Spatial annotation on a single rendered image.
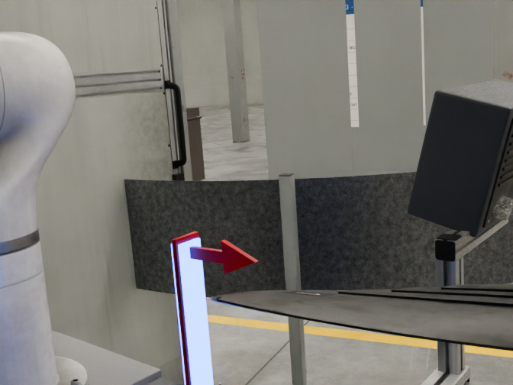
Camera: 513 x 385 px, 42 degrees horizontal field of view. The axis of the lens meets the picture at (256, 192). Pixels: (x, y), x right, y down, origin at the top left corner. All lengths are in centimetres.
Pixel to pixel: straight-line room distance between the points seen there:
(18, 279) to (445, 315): 54
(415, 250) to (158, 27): 120
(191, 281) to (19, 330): 35
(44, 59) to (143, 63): 167
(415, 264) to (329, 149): 457
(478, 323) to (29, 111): 57
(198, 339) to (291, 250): 161
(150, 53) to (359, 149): 434
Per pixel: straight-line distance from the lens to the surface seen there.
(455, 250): 94
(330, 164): 670
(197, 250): 47
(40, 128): 78
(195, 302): 49
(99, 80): 231
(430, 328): 32
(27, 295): 79
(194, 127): 727
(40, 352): 82
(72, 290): 228
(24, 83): 77
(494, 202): 100
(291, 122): 679
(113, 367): 90
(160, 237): 232
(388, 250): 215
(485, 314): 34
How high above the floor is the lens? 131
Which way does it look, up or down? 11 degrees down
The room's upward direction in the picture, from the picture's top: 4 degrees counter-clockwise
